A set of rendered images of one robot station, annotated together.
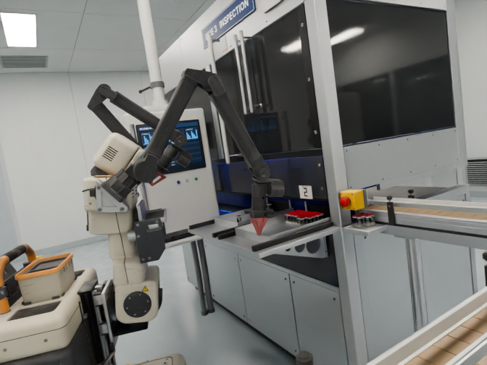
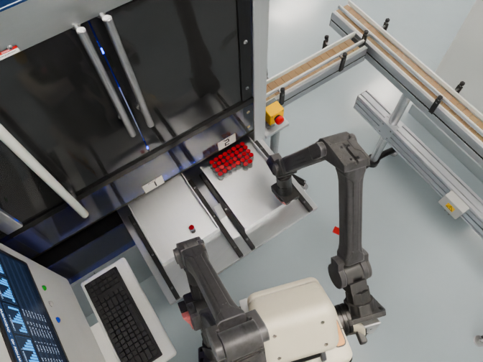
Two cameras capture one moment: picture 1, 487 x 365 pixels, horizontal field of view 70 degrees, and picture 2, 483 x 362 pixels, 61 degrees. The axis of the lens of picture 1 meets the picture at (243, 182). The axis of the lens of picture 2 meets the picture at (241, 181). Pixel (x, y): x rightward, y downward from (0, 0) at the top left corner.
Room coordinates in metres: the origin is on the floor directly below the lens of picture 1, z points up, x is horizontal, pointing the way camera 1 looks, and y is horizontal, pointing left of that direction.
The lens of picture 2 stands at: (1.51, 0.61, 2.43)
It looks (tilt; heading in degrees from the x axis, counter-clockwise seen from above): 64 degrees down; 270
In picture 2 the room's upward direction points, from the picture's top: 4 degrees counter-clockwise
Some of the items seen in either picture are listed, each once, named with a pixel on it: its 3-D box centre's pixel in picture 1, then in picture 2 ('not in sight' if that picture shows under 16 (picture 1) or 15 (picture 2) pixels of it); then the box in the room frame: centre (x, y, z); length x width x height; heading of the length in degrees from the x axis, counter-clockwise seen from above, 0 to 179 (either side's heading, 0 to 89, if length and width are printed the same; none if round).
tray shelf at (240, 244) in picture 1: (260, 227); (215, 207); (1.63, -0.05, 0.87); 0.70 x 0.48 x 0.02; 30
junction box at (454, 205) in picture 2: not in sight; (453, 205); (0.45, -0.13, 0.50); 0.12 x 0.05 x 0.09; 120
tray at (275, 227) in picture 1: (283, 226); (247, 182); (1.49, -0.14, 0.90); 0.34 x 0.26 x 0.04; 121
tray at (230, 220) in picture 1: (253, 215); (170, 213); (1.81, -0.03, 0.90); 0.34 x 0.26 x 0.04; 120
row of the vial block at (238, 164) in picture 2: (298, 219); (236, 166); (1.53, -0.22, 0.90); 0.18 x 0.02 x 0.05; 31
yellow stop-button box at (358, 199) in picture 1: (353, 199); (272, 112); (1.36, -0.42, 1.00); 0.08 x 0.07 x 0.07; 120
